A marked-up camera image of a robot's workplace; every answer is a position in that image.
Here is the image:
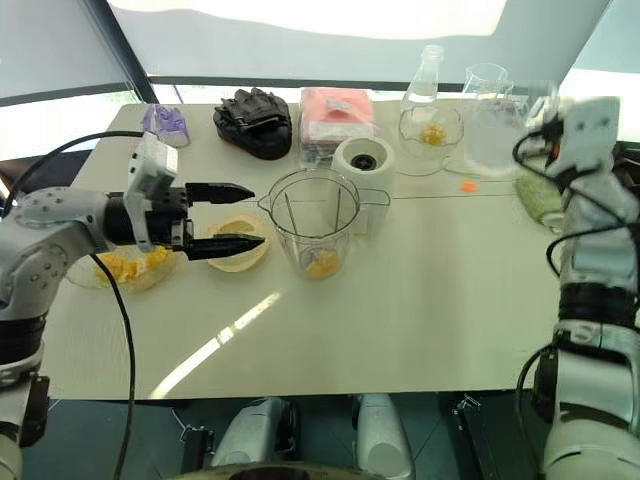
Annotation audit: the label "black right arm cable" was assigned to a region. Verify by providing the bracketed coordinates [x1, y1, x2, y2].
[513, 130, 576, 419]

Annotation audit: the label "round glass bowl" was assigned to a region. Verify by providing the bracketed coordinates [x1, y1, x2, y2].
[397, 102, 466, 178]

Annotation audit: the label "shallow glass bowl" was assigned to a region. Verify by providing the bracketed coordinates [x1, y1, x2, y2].
[64, 243, 184, 294]

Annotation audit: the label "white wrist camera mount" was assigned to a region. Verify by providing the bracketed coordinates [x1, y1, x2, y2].
[123, 133, 180, 253]
[563, 96, 622, 172]

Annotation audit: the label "white blender base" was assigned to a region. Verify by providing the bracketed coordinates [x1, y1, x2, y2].
[333, 135, 398, 192]

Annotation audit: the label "bag of green contents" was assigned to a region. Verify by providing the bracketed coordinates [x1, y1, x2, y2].
[514, 163, 567, 235]

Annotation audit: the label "black diagonal frame bar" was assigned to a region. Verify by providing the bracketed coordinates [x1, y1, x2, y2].
[101, 0, 157, 107]

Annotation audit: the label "black gloves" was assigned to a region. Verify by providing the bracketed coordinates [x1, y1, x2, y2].
[212, 87, 293, 162]

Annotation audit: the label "yellow pieces in glass bowl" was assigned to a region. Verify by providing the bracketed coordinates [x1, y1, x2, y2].
[419, 124, 447, 147]

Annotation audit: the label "tall glass beaker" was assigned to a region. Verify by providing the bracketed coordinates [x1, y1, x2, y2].
[461, 62, 522, 180]

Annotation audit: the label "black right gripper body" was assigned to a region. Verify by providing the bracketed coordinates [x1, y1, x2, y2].
[529, 115, 570, 165]

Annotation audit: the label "purple plastic pack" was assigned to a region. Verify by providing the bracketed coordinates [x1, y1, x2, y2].
[141, 104, 193, 149]

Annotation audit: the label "orange segment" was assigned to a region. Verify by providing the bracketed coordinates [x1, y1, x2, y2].
[94, 251, 151, 290]
[305, 251, 343, 280]
[143, 245, 177, 272]

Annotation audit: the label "pink pack in clear box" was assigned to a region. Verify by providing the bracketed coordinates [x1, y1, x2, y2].
[299, 86, 384, 168]

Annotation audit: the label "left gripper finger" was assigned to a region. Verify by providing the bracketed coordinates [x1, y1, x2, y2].
[183, 234, 267, 262]
[185, 181, 257, 206]

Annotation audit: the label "clear blender jar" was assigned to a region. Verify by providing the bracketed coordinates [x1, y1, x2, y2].
[256, 168, 392, 282]

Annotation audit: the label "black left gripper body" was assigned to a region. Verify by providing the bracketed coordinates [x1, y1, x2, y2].
[144, 185, 196, 254]

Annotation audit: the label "silver rounded shape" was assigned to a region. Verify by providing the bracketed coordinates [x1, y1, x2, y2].
[211, 396, 302, 472]
[354, 392, 417, 480]

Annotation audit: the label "conical glass flask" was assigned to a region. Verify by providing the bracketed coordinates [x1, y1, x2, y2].
[404, 44, 448, 107]

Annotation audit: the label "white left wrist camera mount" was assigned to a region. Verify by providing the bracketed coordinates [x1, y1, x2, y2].
[123, 133, 180, 253]

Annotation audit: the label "black horizontal frame bar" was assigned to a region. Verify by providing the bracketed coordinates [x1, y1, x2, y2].
[147, 74, 469, 94]

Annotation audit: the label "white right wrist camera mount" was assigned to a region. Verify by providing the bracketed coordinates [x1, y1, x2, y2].
[563, 96, 622, 172]

